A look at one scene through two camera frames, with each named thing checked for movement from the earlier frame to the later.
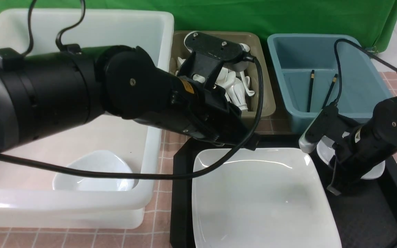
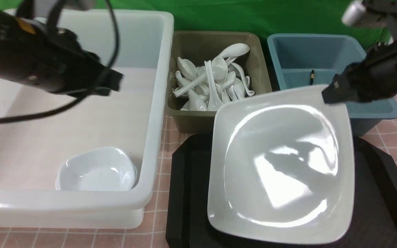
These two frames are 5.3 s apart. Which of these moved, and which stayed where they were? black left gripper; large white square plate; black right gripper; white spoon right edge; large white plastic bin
Moved: black right gripper; black left gripper; large white square plate
Stayed: large white plastic bin; white spoon right edge
